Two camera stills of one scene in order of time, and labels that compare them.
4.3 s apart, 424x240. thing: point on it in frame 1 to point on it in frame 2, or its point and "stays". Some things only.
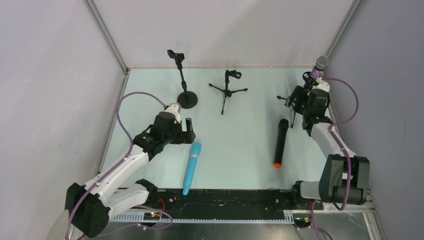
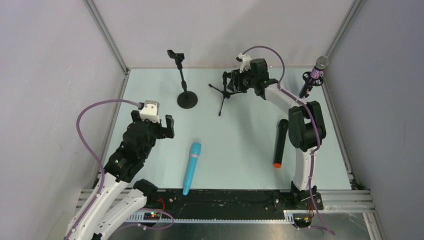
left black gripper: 185,133 to 154,126
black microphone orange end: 283,127 stays
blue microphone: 195,151 stays
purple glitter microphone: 321,63 stays
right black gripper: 298,100 to 234,79
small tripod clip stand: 227,93 stays
